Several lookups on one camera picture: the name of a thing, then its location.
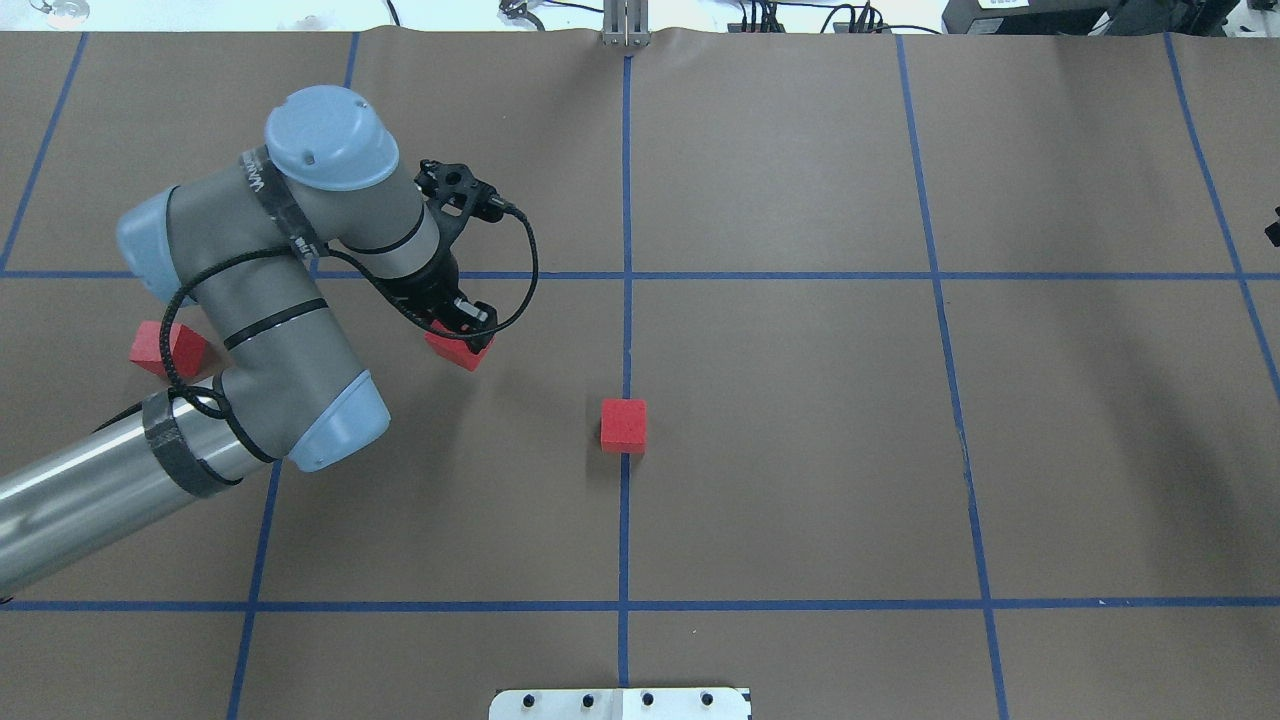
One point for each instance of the black box with label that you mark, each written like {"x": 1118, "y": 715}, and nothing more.
{"x": 1022, "y": 18}

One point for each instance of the round metal disc with clip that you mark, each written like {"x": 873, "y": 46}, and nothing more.
{"x": 63, "y": 14}

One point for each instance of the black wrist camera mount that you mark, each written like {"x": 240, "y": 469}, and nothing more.
{"x": 454, "y": 196}

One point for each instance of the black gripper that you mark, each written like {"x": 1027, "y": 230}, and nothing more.
{"x": 427, "y": 289}

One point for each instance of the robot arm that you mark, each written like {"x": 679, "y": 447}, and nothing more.
{"x": 327, "y": 181}

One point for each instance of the aluminium frame post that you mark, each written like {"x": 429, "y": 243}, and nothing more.
{"x": 625, "y": 23}

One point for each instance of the white pedestal column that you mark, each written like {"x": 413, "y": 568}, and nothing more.
{"x": 623, "y": 703}

